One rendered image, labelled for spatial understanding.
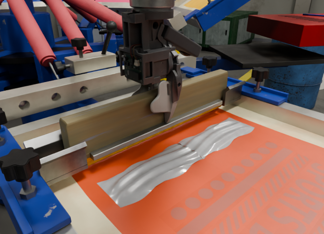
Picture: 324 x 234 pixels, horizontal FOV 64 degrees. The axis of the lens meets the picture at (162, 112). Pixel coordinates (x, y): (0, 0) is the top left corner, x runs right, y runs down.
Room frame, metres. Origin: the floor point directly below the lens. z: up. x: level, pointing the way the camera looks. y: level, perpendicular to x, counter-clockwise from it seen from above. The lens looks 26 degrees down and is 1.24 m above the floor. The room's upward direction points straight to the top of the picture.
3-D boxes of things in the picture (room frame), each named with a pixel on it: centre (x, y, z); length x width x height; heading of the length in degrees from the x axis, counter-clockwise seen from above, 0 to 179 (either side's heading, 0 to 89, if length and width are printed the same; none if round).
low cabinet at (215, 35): (6.56, -1.09, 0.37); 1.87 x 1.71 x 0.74; 55
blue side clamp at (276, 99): (0.68, -0.19, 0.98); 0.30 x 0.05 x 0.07; 42
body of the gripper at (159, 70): (0.46, 0.02, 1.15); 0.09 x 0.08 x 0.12; 132
